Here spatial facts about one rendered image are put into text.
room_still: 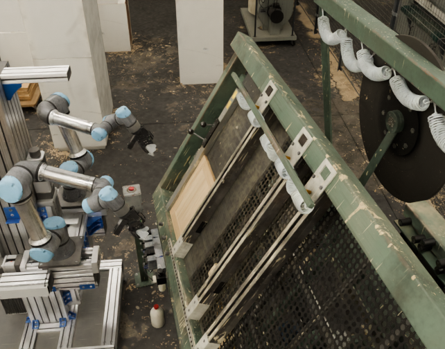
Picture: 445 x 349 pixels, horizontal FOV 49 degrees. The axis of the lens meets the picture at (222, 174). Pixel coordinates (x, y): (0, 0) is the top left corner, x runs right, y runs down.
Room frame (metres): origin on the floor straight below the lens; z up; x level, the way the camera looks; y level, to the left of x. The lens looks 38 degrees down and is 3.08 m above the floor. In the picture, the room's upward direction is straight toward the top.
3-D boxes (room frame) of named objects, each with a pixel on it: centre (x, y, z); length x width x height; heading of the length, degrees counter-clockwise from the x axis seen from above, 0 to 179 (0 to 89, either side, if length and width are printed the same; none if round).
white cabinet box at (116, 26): (7.30, 1.70, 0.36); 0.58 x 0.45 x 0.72; 95
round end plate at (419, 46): (2.02, -0.83, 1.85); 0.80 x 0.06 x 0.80; 14
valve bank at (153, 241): (2.22, 0.45, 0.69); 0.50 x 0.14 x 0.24; 14
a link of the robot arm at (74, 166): (2.46, 0.95, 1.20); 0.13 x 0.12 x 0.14; 160
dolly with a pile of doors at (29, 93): (5.52, 2.54, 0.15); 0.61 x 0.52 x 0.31; 5
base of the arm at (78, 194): (2.45, 0.96, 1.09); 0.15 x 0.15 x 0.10
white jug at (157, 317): (2.22, 0.47, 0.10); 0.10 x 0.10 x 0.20
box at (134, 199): (2.63, 0.63, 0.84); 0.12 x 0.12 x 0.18; 14
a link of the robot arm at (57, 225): (1.95, 0.91, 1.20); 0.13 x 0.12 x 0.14; 172
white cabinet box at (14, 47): (6.42, 2.62, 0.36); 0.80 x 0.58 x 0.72; 5
